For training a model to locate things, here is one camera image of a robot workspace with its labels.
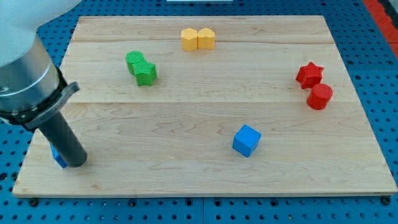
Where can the green star block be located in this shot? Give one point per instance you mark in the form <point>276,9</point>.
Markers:
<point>145,73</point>

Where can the blue triangle block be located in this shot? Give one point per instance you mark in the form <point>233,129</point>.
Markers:
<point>57,157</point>

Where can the red cylinder block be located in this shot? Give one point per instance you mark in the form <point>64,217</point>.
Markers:
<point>319,96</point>

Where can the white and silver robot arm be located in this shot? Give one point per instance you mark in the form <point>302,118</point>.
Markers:
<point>33,89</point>

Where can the yellow heart block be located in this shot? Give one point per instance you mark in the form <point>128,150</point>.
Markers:
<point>206,39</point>

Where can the yellow hexagon block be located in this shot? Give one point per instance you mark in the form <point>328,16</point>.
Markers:
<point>189,39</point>

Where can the light wooden board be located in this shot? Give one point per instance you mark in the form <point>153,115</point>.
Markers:
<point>174,138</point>

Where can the green cylinder block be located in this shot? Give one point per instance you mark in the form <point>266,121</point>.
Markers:
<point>132,58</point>

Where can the blue cube block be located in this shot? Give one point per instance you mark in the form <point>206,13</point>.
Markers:
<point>246,140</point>

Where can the red star block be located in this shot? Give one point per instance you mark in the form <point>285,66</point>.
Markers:
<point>309,75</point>

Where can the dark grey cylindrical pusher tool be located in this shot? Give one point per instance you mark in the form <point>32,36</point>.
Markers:
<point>63,139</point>

